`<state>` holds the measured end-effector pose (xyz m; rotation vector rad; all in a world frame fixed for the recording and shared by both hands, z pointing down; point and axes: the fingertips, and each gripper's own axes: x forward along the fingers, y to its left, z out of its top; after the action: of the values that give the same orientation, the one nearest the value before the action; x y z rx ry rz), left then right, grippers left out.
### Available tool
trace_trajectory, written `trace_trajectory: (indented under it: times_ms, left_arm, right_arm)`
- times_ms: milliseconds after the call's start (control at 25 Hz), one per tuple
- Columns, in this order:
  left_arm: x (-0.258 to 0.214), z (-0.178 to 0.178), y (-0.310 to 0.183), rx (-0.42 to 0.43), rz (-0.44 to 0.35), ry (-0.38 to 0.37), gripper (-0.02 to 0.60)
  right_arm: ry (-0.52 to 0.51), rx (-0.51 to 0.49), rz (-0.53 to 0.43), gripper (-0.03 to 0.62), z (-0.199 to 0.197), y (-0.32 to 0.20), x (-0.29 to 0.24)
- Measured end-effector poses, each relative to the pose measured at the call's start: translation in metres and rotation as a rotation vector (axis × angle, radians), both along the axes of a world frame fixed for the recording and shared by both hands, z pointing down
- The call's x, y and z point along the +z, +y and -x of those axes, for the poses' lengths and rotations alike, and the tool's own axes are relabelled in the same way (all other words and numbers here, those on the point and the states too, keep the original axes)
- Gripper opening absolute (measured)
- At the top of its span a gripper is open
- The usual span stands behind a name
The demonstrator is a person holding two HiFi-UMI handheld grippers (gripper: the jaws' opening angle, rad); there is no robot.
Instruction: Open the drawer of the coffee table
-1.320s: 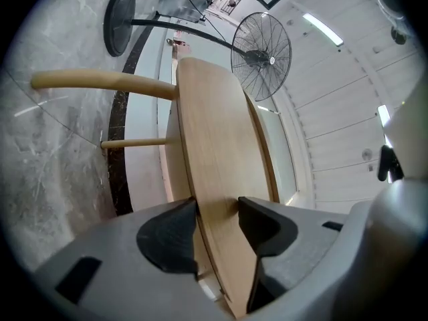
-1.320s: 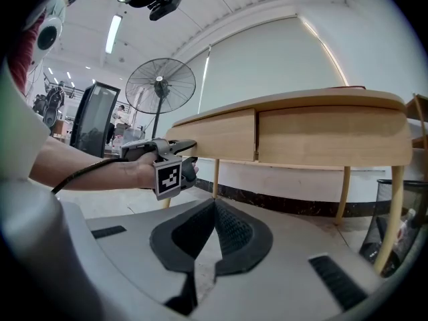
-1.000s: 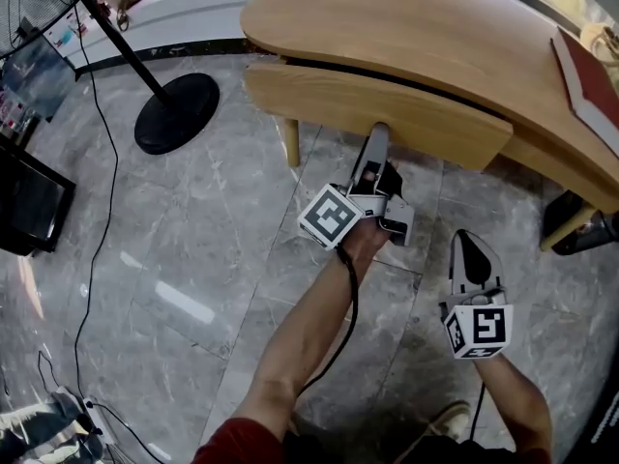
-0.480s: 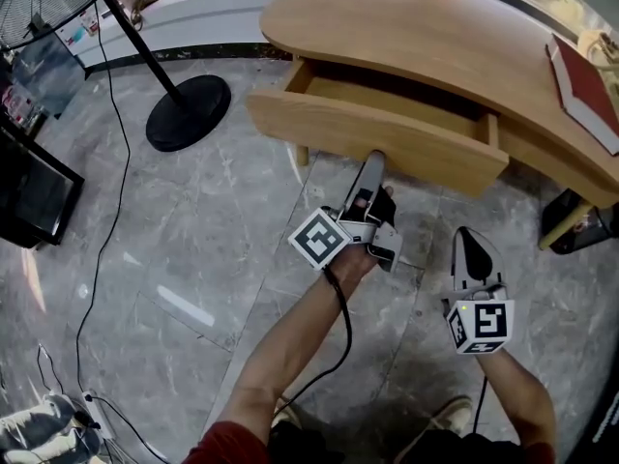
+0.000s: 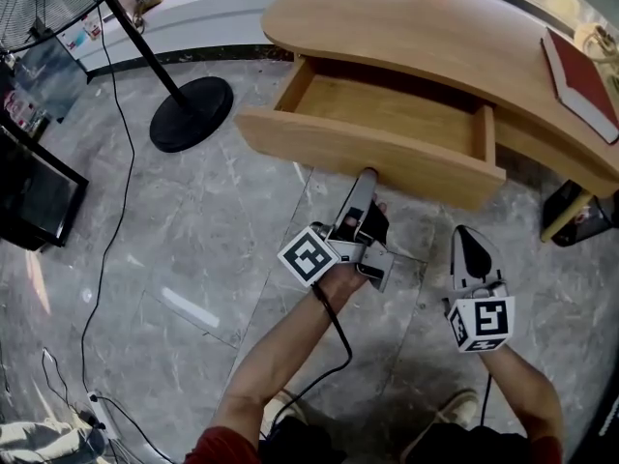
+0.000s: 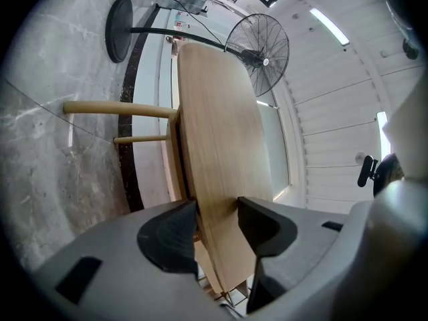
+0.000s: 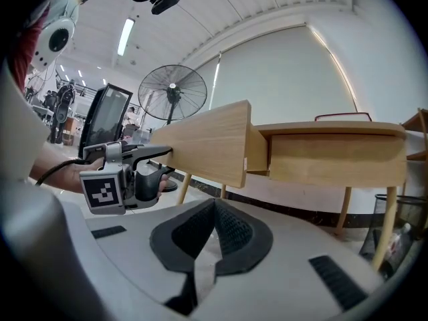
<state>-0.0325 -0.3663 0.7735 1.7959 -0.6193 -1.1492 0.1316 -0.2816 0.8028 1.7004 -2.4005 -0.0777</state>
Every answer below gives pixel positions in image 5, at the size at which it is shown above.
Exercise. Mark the person's right forearm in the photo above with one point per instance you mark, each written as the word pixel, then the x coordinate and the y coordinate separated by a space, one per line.
pixel 524 389

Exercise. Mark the brass padlock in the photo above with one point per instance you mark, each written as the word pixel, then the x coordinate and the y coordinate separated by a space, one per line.
pixel 147 0

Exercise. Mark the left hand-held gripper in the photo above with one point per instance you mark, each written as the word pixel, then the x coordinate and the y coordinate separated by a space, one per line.
pixel 307 256

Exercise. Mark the red hardcover book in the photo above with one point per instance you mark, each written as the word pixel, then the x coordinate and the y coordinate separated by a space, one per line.
pixel 578 73

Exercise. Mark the person's right shoe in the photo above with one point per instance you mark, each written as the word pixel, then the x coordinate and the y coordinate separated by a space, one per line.
pixel 457 406

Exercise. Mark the person's shoe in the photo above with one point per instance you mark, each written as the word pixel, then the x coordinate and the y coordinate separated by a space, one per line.
pixel 457 406
pixel 285 406

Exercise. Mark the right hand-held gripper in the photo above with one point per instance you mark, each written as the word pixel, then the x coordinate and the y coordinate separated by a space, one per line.
pixel 488 319

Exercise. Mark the wooden drawer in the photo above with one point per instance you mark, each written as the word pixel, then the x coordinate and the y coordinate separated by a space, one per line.
pixel 362 150

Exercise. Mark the white power strip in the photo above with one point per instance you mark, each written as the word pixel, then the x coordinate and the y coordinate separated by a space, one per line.
pixel 100 414

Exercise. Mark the black box under table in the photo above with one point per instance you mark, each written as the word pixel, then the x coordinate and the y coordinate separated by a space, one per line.
pixel 587 220

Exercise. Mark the dark picture board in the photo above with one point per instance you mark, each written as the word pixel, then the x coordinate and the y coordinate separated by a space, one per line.
pixel 48 80

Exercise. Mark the person's left forearm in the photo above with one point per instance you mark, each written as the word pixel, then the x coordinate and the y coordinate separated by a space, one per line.
pixel 285 356

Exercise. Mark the black framed screen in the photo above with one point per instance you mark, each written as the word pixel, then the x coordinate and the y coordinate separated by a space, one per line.
pixel 34 196

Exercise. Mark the wooden coffee table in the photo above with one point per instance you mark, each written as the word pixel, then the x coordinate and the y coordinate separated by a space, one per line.
pixel 411 22

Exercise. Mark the person's left shoe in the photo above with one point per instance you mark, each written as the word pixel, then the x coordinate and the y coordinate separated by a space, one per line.
pixel 285 406

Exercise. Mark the white labelled box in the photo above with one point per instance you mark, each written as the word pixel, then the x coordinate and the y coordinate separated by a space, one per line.
pixel 79 34

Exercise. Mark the black standing fan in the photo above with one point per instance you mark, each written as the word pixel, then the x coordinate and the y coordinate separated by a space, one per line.
pixel 193 114

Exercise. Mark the person's black shorts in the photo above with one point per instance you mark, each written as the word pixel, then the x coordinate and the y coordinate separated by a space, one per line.
pixel 387 445

